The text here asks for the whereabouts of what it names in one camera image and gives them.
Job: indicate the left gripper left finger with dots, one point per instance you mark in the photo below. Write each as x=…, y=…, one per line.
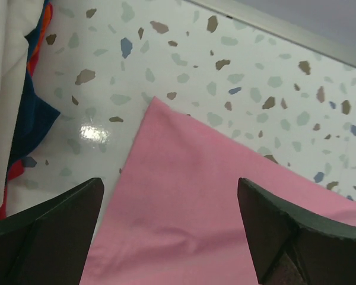
x=49, y=242

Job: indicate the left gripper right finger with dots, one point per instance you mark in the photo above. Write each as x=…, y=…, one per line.
x=292, y=245

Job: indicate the pink t shirt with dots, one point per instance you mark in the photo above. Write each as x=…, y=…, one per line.
x=174, y=217

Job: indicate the folded navy blue t shirt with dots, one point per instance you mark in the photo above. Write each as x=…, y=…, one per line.
x=35, y=117

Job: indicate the folded orange t shirt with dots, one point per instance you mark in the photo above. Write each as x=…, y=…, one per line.
x=44, y=26

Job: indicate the folded cream t shirt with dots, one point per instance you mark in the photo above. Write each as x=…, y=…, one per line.
x=17, y=20

